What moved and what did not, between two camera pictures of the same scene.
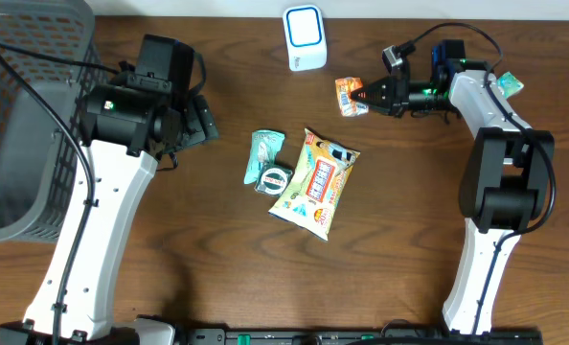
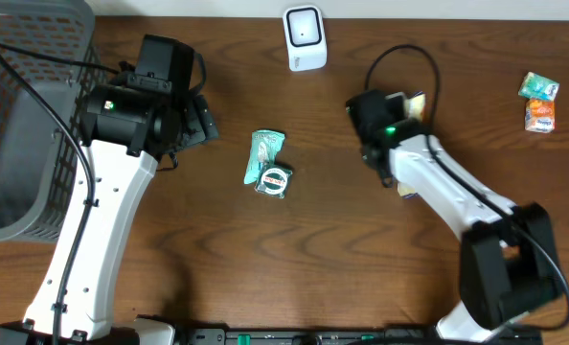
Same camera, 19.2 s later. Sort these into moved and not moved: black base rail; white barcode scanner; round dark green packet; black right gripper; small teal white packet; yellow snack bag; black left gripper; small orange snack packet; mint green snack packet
Moved: yellow snack bag; small orange snack packet; black right gripper; small teal white packet
Not moved: mint green snack packet; black base rail; round dark green packet; white barcode scanner; black left gripper
